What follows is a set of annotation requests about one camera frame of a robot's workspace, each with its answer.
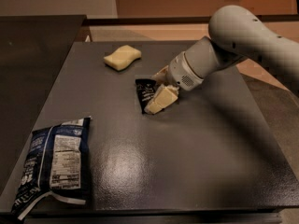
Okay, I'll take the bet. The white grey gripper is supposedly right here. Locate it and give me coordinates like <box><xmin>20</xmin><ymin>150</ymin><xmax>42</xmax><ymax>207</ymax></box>
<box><xmin>145</xmin><ymin>51</ymin><xmax>203</xmax><ymax>115</ymax></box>

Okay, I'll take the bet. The black rxbar chocolate wrapper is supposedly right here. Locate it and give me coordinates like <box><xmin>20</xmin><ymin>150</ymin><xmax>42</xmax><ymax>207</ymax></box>
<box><xmin>135</xmin><ymin>78</ymin><xmax>156</xmax><ymax>113</ymax></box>

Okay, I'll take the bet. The yellow sponge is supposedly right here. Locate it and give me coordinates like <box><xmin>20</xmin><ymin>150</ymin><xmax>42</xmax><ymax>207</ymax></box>
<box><xmin>104</xmin><ymin>45</ymin><xmax>142</xmax><ymax>71</ymax></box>

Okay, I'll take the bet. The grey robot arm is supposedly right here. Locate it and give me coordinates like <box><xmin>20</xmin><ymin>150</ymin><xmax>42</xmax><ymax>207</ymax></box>
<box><xmin>144</xmin><ymin>6</ymin><xmax>299</xmax><ymax>114</ymax></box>

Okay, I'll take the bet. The blue white chip bag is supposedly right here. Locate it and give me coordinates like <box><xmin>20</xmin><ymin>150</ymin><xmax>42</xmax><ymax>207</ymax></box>
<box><xmin>11</xmin><ymin>117</ymin><xmax>91</xmax><ymax>220</ymax></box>

